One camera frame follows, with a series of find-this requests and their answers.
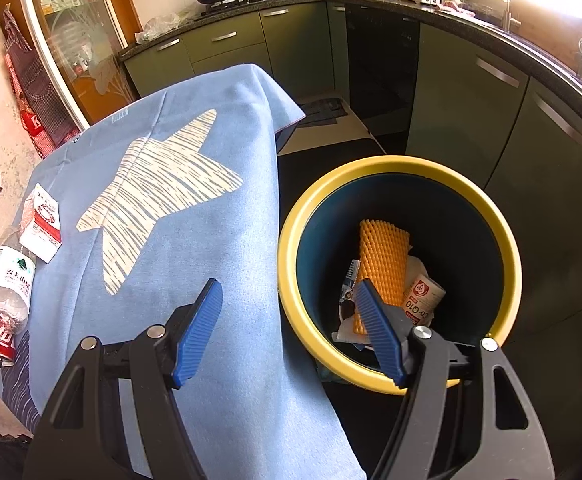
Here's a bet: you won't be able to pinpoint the white red milk carton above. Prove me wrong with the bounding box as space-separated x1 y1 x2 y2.
19 183 64 264

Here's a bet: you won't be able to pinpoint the green lower kitchen cabinets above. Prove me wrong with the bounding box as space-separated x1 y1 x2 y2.
121 0 582 361

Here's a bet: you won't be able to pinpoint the black built-in appliance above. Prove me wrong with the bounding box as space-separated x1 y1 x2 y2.
343 4 422 138

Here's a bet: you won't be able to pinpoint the blue star print tablecloth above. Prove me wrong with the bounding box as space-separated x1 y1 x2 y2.
0 63 367 480

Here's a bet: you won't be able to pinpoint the white foam fruit net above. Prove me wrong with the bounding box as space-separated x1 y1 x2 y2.
407 254 437 283

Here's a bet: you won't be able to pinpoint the glass sliding door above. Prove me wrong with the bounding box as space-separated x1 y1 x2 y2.
18 0 139 126

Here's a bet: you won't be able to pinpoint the dark floor mat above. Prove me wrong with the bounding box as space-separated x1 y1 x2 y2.
298 97 367 128

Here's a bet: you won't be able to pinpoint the red checked apron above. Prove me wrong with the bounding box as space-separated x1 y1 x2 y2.
3 52 82 158

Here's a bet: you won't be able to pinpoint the dark stone kitchen countertop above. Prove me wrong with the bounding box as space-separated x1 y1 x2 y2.
118 0 582 126

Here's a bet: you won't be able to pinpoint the wooden door frame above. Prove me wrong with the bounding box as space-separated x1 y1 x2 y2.
71 0 144 126

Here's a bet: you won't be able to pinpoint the white paper scrap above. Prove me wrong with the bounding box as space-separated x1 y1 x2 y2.
331 316 372 348

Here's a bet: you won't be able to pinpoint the orange foam fruit net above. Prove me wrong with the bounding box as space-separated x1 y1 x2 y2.
353 218 412 336

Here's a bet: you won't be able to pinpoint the dark bin with yellow rim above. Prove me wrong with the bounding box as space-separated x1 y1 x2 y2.
277 156 523 396

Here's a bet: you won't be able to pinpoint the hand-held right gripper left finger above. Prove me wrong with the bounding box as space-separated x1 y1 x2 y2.
23 278 224 480

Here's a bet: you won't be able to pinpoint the printed paper packet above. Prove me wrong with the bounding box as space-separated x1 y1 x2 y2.
340 259 367 326

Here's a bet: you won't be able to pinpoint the clear plastic bags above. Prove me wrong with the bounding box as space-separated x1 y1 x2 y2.
135 10 194 43

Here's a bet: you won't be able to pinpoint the small steel tap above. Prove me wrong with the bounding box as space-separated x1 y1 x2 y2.
501 0 522 33

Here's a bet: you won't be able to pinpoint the gas stove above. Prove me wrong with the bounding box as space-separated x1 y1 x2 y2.
191 0 319 21

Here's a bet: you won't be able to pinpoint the clear plastic bottle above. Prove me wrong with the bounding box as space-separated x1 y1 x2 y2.
0 227 36 336

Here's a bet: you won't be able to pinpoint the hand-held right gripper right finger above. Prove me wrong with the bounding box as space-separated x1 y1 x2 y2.
355 279 554 480

